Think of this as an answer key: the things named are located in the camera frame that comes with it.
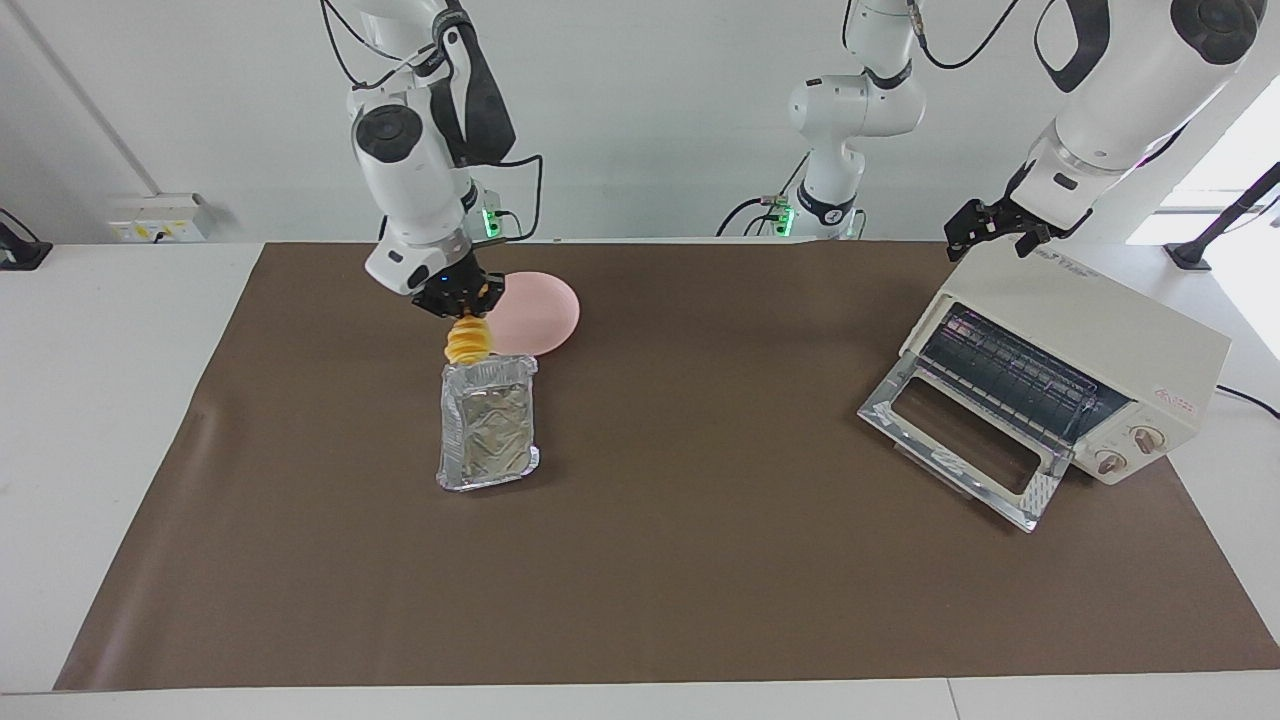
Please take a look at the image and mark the sliced orange bread loaf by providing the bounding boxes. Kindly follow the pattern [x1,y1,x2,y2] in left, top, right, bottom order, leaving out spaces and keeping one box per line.
[444,276,507,367]

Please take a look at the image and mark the aluminium foil tray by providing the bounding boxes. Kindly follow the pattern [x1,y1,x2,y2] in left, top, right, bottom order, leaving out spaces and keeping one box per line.
[436,354,542,493]

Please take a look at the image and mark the cream white toaster oven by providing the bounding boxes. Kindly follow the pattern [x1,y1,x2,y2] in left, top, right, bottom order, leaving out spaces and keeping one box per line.
[900,243,1233,487]

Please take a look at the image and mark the glass oven door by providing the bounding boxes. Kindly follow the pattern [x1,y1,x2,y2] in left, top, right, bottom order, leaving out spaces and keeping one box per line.
[857,355,1074,534]

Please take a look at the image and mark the pink round plate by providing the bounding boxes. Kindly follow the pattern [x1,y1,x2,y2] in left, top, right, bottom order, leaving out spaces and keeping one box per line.
[485,271,583,358]

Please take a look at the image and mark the black stand pole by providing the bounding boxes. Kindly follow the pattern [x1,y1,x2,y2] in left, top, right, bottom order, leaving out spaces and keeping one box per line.
[1164,160,1280,273]

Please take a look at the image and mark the brown table mat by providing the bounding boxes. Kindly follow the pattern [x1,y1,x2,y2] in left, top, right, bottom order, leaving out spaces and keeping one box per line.
[55,240,1280,692]

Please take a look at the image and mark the black table clamp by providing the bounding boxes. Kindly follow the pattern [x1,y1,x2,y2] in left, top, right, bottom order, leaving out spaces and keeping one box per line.
[0,207,54,272]

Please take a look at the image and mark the metal oven wire rack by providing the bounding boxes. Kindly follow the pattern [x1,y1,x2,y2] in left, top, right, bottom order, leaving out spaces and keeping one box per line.
[918,308,1103,443]

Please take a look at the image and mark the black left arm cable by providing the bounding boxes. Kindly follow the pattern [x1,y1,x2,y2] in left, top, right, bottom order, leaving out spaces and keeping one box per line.
[905,0,1023,73]

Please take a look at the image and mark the thin black cable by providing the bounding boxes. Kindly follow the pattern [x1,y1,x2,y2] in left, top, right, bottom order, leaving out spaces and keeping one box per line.
[714,150,813,239]

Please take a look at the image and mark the black oven power cord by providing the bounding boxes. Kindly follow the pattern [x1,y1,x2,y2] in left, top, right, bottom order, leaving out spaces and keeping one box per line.
[1214,384,1280,422]

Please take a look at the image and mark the white wall power outlet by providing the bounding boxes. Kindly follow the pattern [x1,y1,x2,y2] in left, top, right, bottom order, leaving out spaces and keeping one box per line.
[107,192,207,244]

